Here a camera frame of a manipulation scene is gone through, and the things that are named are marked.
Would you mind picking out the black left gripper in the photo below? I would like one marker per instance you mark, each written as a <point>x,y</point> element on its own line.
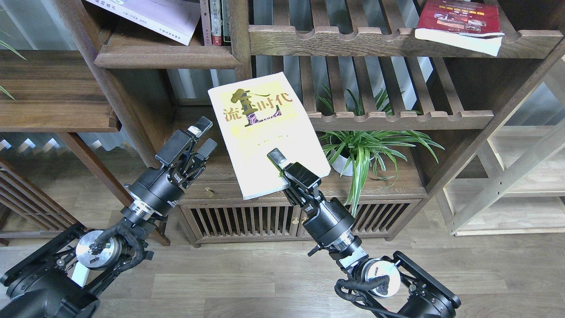
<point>157,191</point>

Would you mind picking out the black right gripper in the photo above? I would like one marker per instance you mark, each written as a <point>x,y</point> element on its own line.
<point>327,222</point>

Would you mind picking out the yellow cover book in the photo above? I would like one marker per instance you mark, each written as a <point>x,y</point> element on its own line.
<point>258,115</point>

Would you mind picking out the white lavender book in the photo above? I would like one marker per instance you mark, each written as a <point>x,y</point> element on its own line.
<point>174,19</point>

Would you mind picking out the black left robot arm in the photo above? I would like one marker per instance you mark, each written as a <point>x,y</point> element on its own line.
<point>65,277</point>

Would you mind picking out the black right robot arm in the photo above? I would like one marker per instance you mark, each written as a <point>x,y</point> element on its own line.
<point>389,287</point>

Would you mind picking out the light wooden shelf unit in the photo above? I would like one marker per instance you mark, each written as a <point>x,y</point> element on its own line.
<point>523,191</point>

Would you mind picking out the brass drawer knob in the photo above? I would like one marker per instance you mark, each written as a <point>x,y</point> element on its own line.
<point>210,192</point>

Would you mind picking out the white plant pot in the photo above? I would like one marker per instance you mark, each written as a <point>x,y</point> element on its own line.
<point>340,164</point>

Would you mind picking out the green spider plant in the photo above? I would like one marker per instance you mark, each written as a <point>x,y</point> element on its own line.
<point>379,143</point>

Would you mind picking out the dark wooden bookshelf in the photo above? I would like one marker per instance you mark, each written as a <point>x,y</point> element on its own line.
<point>377,76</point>

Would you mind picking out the red white upright book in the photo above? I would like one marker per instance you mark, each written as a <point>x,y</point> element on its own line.
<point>216,22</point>

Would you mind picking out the dark green upright book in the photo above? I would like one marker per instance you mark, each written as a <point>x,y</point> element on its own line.
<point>226,34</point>

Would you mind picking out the dark slatted wooden rack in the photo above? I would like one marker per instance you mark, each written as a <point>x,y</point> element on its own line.
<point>23,198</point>

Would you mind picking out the red cover book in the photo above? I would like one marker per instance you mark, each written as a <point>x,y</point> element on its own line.
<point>462,24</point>

